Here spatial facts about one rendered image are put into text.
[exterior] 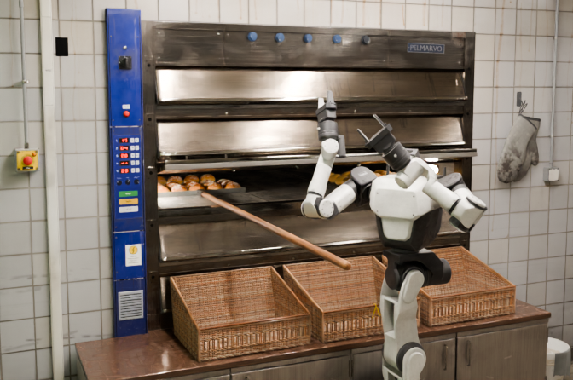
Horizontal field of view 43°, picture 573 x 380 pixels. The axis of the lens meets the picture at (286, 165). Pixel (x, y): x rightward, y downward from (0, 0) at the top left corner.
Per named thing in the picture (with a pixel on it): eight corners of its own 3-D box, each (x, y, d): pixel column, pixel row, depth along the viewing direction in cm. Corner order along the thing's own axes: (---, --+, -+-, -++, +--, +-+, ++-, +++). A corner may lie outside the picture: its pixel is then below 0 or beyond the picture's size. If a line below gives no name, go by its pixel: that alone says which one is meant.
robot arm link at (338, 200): (308, 228, 309) (341, 202, 322) (328, 228, 299) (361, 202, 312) (298, 204, 306) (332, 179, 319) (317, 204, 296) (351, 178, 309)
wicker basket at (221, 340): (168, 330, 361) (167, 275, 358) (272, 315, 384) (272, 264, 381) (197, 364, 317) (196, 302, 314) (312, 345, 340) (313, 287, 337)
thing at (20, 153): (14, 170, 328) (14, 148, 327) (38, 169, 332) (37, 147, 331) (15, 172, 321) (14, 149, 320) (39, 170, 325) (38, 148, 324)
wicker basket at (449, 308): (379, 302, 408) (379, 254, 405) (460, 290, 431) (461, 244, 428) (429, 328, 364) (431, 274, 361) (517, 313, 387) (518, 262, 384)
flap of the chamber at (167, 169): (165, 169, 340) (156, 174, 358) (477, 156, 409) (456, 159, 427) (164, 164, 340) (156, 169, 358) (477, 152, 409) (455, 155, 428)
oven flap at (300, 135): (158, 158, 352) (154, 119, 356) (462, 146, 422) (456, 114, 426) (160, 155, 348) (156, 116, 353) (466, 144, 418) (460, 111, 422)
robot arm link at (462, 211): (421, 200, 271) (463, 233, 264) (436, 178, 269) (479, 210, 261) (429, 199, 281) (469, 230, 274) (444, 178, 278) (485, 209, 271)
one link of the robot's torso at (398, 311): (406, 360, 328) (408, 260, 323) (429, 374, 312) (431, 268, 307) (377, 365, 322) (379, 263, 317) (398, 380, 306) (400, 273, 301)
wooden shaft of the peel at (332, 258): (352, 270, 244) (353, 261, 243) (344, 272, 242) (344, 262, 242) (206, 196, 400) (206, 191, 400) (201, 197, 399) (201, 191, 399)
